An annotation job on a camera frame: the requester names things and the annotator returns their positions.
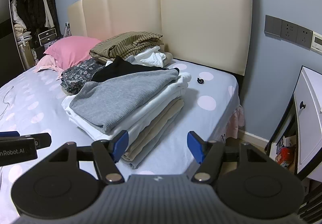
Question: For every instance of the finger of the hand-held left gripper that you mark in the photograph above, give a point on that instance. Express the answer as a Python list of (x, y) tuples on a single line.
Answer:
[(44, 141)]

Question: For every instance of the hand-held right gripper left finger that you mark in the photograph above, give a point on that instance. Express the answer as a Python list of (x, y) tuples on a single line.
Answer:
[(120, 144)]

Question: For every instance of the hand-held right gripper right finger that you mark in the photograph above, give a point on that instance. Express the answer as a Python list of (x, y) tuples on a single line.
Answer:
[(195, 147)]

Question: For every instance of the black and grey raglan shirt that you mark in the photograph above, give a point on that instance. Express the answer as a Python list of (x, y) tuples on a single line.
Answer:
[(120, 95)]

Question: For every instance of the hanging dark clothes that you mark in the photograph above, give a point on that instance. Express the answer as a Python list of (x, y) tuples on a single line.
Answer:
[(30, 12)]

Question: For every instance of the blue polka dot bed sheet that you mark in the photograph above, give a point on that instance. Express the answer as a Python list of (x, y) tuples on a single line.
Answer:
[(201, 123)]

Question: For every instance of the folded beige garment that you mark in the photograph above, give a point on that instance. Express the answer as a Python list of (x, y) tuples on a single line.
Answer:
[(156, 131)]

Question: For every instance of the pink bed skirt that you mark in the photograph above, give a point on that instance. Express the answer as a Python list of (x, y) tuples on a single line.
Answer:
[(235, 121)]

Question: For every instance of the folded white garment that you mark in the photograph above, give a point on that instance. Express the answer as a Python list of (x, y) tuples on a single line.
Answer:
[(161, 103)]

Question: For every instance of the small black object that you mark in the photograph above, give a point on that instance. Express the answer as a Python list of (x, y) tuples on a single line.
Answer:
[(200, 80)]

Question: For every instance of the dark floral garment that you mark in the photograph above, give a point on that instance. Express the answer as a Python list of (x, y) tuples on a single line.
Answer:
[(78, 73)]

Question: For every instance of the cardboard box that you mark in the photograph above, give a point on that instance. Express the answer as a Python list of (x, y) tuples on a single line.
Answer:
[(29, 54)]

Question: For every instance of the red box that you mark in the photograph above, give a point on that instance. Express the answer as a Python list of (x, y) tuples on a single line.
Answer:
[(285, 157)]

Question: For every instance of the crumpled white garment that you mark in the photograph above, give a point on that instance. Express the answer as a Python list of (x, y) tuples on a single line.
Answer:
[(151, 56)]

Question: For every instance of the olive striped garment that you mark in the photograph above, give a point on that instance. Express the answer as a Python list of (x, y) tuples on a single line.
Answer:
[(125, 43)]

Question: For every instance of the small black drawer box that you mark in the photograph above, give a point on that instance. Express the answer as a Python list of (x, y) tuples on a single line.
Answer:
[(47, 36)]

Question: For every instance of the dark wardrobe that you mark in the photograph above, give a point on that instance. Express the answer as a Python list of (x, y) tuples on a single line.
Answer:
[(5, 38)]

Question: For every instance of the black drawer knob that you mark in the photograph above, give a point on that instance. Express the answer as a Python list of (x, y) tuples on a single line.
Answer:
[(302, 105)]

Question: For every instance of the white nightstand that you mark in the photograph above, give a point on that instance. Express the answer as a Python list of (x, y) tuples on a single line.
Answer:
[(309, 126)]

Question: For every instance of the hanging white coat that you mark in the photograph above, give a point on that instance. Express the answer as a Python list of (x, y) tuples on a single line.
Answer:
[(46, 7)]

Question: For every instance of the cream padded headboard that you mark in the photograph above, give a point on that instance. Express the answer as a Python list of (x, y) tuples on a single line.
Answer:
[(201, 12)]

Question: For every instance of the grey wall switch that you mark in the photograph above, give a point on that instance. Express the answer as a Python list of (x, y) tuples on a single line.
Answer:
[(273, 25)]

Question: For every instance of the grey wall socket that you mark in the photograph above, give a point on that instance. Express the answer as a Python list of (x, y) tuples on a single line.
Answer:
[(305, 35), (289, 30)]

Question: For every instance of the white wall thermostat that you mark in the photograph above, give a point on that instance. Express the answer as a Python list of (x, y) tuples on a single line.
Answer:
[(317, 41)]

